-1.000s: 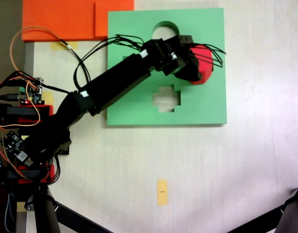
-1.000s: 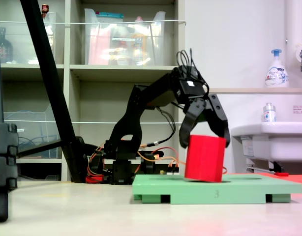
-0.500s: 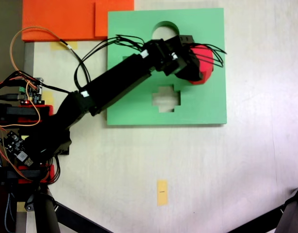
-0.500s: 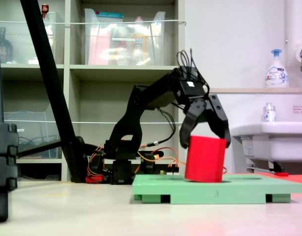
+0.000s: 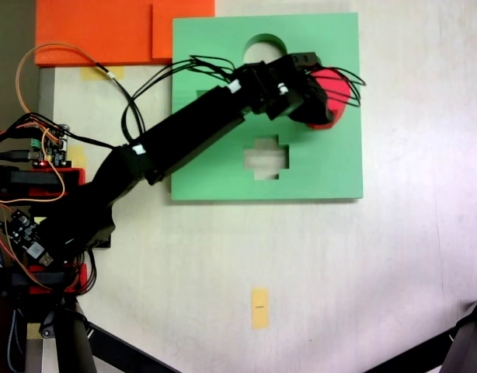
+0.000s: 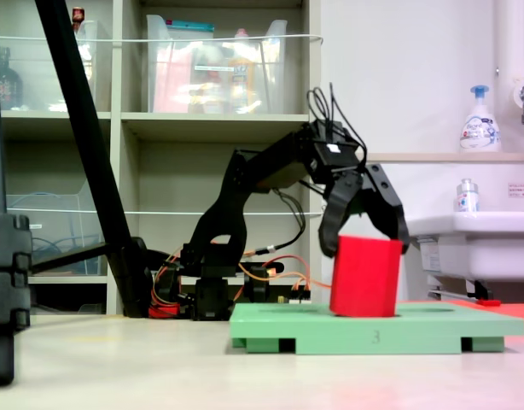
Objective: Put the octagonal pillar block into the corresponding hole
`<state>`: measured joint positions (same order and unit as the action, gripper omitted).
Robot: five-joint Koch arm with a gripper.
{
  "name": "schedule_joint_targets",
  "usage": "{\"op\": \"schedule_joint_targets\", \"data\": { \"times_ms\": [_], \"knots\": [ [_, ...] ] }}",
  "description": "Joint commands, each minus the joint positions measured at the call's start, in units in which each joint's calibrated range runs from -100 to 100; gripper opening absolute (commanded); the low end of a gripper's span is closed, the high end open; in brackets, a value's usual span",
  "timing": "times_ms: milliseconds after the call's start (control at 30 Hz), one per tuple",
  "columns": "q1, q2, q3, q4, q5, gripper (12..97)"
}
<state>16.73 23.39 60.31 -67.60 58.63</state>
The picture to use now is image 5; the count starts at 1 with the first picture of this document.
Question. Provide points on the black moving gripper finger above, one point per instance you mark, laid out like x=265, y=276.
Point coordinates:
x=316, y=107

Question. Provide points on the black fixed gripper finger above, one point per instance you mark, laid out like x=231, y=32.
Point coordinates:
x=306, y=61

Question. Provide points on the red octagonal pillar block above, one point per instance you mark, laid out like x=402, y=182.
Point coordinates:
x=339, y=97

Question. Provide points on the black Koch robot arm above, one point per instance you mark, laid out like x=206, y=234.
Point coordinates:
x=192, y=124

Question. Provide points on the green shape sorter board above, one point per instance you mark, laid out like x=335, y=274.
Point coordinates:
x=331, y=167

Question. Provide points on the small orange foam board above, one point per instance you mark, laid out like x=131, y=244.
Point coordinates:
x=184, y=31

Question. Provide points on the wide yellow tape piece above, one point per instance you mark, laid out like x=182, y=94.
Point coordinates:
x=91, y=74

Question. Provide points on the large orange foam board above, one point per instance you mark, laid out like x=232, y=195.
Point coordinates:
x=91, y=31

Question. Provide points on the yellow tape marker with print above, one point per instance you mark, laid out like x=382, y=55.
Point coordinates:
x=260, y=311

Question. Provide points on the small yellow tape piece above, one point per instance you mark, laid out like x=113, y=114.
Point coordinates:
x=33, y=332
x=78, y=155

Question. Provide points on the green circuit board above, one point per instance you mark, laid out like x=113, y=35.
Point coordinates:
x=54, y=151

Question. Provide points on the black and red clamp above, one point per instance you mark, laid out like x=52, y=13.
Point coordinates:
x=32, y=178
x=48, y=277

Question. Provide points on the notched black tripod leg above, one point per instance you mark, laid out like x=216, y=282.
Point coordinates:
x=464, y=349

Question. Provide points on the black circuit board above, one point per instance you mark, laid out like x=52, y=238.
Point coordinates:
x=23, y=229

